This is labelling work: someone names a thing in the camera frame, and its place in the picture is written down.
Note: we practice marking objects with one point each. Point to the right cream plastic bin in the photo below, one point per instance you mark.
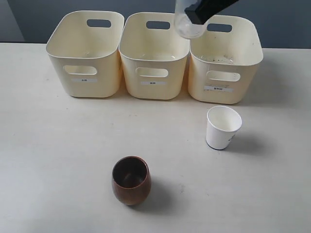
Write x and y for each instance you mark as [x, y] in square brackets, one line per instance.
[223, 64]

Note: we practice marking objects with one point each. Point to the white paper cup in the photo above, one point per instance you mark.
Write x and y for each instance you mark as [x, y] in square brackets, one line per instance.
[222, 124]

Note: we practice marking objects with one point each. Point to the clear plastic bottle white cap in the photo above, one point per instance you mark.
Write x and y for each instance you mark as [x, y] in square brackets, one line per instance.
[182, 24]

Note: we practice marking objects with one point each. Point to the brown wooden cup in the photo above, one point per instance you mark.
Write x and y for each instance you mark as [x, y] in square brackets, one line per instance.
[131, 180]

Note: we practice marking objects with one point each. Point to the cream plastic bin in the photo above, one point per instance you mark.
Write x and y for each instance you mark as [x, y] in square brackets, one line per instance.
[223, 64]
[153, 56]
[84, 51]

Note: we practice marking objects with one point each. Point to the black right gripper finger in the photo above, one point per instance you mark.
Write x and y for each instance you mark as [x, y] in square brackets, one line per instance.
[201, 11]

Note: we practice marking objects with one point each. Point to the left cream plastic bin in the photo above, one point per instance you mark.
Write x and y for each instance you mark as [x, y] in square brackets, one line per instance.
[84, 51]

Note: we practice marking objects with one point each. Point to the middle cream plastic bin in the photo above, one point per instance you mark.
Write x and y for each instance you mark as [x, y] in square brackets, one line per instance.
[153, 56]

